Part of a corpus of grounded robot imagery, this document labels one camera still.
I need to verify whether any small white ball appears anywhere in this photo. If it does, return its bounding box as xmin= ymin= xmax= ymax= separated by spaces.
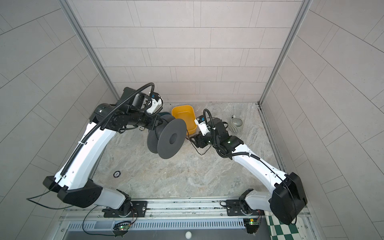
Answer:
xmin=185 ymin=231 xmax=192 ymax=240

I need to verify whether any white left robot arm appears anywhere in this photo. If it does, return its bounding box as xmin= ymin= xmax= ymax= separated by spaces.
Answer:
xmin=43 ymin=83 xmax=164 ymax=237

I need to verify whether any black long cable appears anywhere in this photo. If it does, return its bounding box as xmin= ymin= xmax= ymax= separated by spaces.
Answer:
xmin=185 ymin=128 xmax=212 ymax=157

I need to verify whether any striped ceramic mug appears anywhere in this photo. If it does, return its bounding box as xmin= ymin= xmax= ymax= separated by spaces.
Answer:
xmin=228 ymin=115 xmax=244 ymax=134

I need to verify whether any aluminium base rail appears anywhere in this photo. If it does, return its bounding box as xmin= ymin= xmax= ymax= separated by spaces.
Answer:
xmin=59 ymin=196 xmax=313 ymax=232

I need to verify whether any aluminium corner profile left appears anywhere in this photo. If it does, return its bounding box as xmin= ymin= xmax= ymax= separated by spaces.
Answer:
xmin=58 ymin=0 xmax=120 ymax=100

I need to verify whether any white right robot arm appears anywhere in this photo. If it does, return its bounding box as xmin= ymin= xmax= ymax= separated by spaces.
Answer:
xmin=191 ymin=109 xmax=308 ymax=225

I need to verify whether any green white checkered cloth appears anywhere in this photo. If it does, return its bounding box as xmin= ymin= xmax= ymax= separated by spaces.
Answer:
xmin=265 ymin=211 xmax=311 ymax=240

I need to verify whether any aluminium corner profile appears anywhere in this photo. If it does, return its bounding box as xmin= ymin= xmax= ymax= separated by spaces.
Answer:
xmin=259 ymin=0 xmax=312 ymax=106
xmin=58 ymin=0 xmax=120 ymax=100

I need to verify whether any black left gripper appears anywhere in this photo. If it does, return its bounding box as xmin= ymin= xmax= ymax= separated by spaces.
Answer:
xmin=127 ymin=109 xmax=166 ymax=131

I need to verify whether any grey perforated cable spool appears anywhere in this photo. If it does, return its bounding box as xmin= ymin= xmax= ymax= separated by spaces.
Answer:
xmin=147 ymin=114 xmax=187 ymax=159

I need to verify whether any aluminium corner profile right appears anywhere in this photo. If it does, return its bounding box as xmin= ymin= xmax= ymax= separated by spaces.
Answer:
xmin=259 ymin=0 xmax=312 ymax=106

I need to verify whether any yellow plastic bin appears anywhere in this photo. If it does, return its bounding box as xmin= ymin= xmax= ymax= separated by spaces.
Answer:
xmin=172 ymin=105 xmax=198 ymax=135

